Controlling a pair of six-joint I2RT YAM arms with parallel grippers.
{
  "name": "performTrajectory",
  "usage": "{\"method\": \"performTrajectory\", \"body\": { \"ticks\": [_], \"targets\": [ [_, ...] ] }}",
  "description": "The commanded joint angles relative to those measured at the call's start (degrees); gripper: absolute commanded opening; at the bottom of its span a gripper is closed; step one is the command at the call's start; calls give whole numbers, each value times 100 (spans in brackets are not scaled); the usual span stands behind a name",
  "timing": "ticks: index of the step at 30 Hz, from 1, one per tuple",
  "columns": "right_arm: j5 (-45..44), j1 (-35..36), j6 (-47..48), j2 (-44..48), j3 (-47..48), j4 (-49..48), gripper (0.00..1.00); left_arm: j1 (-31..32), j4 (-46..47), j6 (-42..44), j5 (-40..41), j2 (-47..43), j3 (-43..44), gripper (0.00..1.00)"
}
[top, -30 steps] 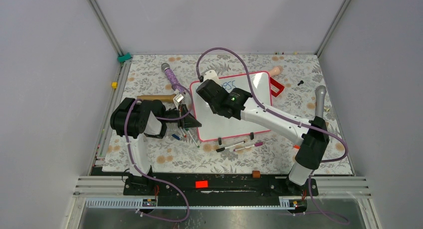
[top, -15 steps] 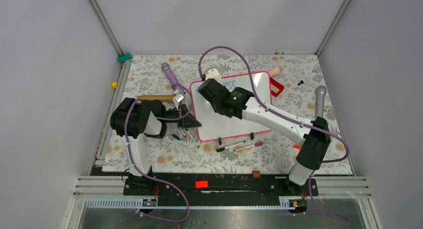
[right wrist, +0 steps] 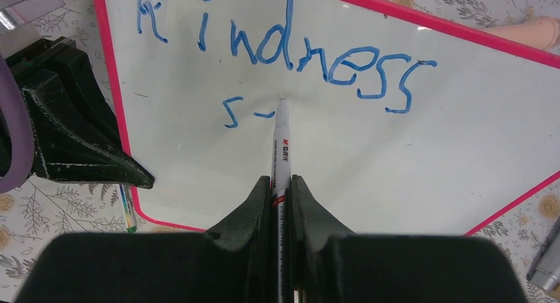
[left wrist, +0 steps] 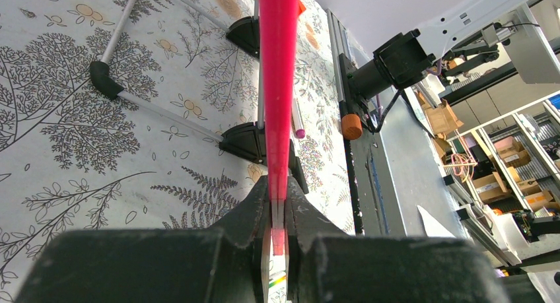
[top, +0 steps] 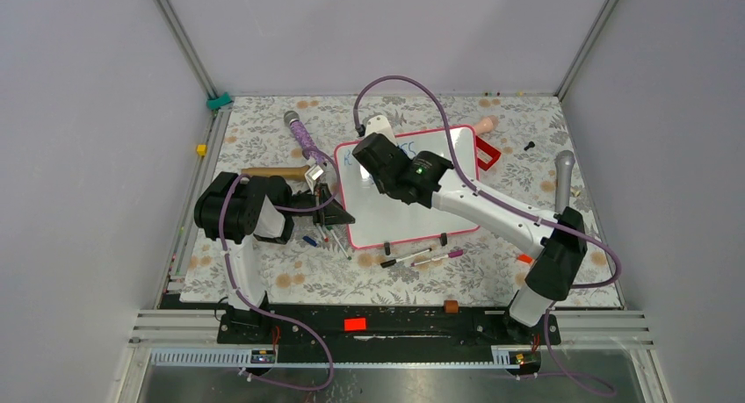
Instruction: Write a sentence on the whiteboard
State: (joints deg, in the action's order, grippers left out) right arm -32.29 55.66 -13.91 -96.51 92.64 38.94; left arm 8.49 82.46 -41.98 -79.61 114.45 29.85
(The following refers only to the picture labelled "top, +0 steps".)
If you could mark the blue marker cap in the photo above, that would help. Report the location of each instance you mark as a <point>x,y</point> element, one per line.
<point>310,241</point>

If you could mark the brown small block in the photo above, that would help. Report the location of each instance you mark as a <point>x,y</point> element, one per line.
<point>451,306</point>

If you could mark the purple capped marker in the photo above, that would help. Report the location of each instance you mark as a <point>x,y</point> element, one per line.
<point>453,254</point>

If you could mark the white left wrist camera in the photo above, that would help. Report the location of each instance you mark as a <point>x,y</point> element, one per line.
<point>313,175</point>

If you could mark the black capped marker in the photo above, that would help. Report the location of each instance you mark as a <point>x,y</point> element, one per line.
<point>400,259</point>

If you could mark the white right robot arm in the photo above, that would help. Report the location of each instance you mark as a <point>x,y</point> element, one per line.
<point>556,242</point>

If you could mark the red capped marker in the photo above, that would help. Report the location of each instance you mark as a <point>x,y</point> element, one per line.
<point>320,230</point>

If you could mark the purple glitter microphone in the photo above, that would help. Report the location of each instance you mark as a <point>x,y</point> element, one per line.
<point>308,148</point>

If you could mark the floral patterned mat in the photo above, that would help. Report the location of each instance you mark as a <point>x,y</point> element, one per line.
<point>488,274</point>

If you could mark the green capped marker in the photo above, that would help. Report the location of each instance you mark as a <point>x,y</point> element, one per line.
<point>338,242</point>

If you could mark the red tape label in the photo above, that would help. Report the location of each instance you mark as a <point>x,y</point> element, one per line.
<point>355,324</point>

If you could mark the silver toy microphone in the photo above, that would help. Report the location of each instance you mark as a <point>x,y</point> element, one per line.
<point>564,165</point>

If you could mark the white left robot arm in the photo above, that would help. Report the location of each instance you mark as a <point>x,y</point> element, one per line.
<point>238,210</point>

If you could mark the pink framed whiteboard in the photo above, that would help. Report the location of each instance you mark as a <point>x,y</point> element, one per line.
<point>380,219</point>

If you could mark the green corner clamp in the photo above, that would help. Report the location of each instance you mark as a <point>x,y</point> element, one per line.
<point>216,103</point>

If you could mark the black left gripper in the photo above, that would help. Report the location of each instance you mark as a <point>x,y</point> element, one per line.
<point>333,213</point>

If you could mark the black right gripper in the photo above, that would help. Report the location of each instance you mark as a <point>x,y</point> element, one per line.
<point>379,184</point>

